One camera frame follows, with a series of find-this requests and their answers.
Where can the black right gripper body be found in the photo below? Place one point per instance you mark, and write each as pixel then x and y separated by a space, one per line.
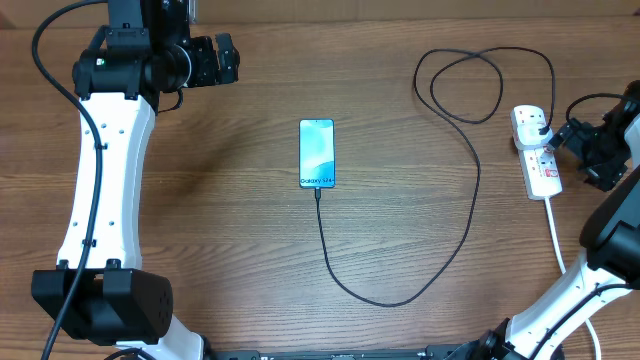
pixel 603 151

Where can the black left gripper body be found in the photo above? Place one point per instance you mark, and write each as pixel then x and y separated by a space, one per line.
pixel 204 67

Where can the blue Galaxy smartphone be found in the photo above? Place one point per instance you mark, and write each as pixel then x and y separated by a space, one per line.
pixel 317 167

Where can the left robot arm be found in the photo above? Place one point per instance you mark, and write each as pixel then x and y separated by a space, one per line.
pixel 98 290

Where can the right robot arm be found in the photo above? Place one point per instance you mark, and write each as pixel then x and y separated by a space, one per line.
pixel 607 267

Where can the white charger adapter plug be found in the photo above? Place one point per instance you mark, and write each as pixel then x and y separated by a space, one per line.
pixel 530 136

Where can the white power strip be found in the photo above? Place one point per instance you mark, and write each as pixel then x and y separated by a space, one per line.
pixel 539 168

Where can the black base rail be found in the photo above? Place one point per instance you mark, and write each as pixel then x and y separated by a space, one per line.
pixel 345 353

